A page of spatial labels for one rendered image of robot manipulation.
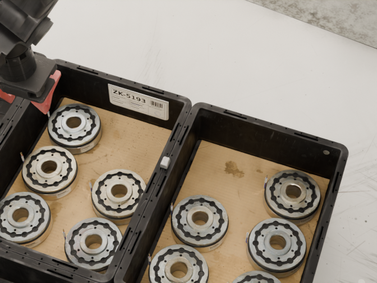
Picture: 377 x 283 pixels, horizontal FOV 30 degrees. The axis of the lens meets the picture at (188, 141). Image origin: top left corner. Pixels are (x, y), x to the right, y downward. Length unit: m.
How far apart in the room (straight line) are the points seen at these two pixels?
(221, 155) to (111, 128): 0.23
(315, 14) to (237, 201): 1.61
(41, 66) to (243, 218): 0.47
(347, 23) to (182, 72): 1.27
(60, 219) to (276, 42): 0.73
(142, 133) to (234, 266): 0.33
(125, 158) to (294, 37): 0.60
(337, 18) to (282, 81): 1.20
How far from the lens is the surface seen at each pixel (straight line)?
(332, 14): 2.86
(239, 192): 1.33
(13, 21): 0.96
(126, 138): 1.40
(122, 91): 1.37
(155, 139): 1.39
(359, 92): 1.69
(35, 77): 1.09
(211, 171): 1.35
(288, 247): 1.25
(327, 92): 1.67
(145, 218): 1.19
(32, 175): 1.34
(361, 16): 2.88
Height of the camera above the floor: 1.98
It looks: 55 degrees down
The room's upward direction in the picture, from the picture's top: 2 degrees clockwise
